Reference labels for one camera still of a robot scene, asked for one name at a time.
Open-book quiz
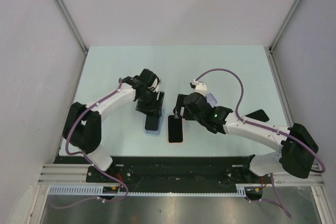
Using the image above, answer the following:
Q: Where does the white slotted cable duct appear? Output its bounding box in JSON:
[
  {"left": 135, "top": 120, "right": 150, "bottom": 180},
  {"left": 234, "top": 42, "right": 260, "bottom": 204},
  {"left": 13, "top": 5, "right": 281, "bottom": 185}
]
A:
[{"left": 48, "top": 185, "right": 246, "bottom": 197}]

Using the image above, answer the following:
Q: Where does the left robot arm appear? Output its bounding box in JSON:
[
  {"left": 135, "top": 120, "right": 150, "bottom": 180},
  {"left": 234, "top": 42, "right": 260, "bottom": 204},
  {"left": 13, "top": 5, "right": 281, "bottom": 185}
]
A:
[{"left": 62, "top": 69, "right": 164, "bottom": 182}]

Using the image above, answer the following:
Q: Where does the left corner aluminium post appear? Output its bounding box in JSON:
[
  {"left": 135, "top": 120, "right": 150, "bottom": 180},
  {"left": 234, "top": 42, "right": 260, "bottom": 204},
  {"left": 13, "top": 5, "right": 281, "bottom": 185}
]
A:
[{"left": 53, "top": 0, "right": 88, "bottom": 56}]

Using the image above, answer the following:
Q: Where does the corner aluminium post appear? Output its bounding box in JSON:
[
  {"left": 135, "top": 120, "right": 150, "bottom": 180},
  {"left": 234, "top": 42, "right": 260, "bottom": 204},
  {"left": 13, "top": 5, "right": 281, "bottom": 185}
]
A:
[
  {"left": 269, "top": 0, "right": 303, "bottom": 53},
  {"left": 53, "top": 0, "right": 88, "bottom": 56}
]

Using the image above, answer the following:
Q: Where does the light blue phone case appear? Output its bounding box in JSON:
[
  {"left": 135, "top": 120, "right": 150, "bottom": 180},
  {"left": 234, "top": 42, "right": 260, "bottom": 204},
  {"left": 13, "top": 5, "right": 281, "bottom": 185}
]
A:
[{"left": 144, "top": 109, "right": 165, "bottom": 136}]

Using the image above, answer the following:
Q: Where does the right side aluminium rail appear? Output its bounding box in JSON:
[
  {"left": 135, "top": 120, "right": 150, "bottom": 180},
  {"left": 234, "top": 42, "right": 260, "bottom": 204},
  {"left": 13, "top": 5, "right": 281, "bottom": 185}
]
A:
[{"left": 264, "top": 47, "right": 295, "bottom": 126}]

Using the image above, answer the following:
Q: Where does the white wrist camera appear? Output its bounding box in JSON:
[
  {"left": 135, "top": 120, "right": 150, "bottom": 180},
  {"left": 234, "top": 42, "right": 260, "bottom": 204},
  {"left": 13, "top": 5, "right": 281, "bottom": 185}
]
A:
[
  {"left": 149, "top": 77, "right": 161, "bottom": 92},
  {"left": 190, "top": 79, "right": 208, "bottom": 97}
]

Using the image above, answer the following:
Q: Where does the aluminium rail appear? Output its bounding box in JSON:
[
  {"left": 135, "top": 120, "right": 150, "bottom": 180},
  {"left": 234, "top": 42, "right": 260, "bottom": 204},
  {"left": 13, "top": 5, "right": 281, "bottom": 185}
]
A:
[
  {"left": 38, "top": 164, "right": 324, "bottom": 186},
  {"left": 264, "top": 47, "right": 295, "bottom": 126}
]

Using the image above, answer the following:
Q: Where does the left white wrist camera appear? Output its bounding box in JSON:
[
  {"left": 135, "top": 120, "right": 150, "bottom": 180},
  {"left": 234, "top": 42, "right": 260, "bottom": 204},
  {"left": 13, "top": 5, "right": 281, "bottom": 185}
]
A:
[{"left": 149, "top": 77, "right": 161, "bottom": 92}]

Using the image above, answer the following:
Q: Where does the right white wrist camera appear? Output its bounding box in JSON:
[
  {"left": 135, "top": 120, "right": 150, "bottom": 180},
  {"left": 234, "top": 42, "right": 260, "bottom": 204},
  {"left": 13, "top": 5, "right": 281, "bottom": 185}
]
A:
[{"left": 190, "top": 79, "right": 208, "bottom": 97}]

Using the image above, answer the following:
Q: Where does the blue phone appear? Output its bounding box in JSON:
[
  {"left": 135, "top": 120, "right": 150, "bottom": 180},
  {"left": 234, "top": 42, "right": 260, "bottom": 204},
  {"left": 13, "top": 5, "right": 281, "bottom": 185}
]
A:
[{"left": 144, "top": 115, "right": 160, "bottom": 131}]

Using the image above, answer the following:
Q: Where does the purple phone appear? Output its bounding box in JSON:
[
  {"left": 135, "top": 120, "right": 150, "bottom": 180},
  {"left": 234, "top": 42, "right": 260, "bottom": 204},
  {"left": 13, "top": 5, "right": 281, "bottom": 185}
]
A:
[{"left": 167, "top": 115, "right": 183, "bottom": 143}]

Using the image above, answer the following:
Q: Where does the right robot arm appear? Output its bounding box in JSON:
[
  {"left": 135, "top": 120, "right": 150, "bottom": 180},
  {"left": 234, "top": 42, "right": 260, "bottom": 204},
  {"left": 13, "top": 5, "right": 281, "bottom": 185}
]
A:
[{"left": 173, "top": 92, "right": 318, "bottom": 183}]

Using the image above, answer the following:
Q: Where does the aluminium front rail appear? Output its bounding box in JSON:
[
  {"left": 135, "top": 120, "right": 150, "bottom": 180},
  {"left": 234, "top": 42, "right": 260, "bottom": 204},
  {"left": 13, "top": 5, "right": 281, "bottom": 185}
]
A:
[{"left": 38, "top": 164, "right": 324, "bottom": 186}]

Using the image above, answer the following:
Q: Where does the right corner aluminium post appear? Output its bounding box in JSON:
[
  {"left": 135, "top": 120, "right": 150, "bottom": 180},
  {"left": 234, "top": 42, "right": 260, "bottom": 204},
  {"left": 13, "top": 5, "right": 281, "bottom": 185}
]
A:
[{"left": 269, "top": 0, "right": 303, "bottom": 53}]

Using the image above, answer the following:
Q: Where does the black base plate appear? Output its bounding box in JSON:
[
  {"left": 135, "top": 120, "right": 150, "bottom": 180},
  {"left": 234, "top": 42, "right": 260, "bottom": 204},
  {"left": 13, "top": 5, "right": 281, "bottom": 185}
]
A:
[{"left": 54, "top": 155, "right": 307, "bottom": 187}]

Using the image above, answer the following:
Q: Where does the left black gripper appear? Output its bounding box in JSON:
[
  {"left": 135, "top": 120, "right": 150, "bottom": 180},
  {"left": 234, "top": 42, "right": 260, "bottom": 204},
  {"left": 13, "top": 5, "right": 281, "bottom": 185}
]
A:
[{"left": 136, "top": 89, "right": 164, "bottom": 116}]

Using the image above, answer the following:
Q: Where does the pink phone case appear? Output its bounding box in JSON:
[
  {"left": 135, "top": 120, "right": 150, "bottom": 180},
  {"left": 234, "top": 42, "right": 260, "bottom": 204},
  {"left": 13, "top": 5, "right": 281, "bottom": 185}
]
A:
[{"left": 167, "top": 114, "right": 184, "bottom": 145}]

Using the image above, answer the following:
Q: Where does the lavender phone case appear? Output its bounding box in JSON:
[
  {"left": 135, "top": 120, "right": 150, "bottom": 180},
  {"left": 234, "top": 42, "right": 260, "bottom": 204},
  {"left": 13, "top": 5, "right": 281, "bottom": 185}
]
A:
[{"left": 205, "top": 93, "right": 217, "bottom": 107}]

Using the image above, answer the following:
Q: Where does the black phone right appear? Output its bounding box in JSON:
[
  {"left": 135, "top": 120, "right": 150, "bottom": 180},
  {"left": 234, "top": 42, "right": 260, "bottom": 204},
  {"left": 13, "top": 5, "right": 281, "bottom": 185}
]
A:
[{"left": 246, "top": 109, "right": 270, "bottom": 122}]

